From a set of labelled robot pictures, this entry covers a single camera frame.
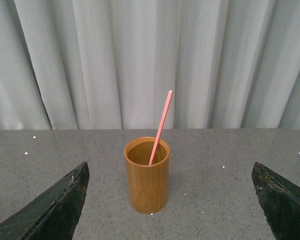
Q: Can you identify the bamboo chopstick holder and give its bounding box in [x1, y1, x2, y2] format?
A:
[123, 136, 170, 214]

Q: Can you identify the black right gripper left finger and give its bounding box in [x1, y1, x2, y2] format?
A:
[0, 161, 90, 240]

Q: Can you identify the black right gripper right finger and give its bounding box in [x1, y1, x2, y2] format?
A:
[251, 162, 300, 240]

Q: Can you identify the white pleated curtain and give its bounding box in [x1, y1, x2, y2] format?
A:
[0, 0, 300, 130]

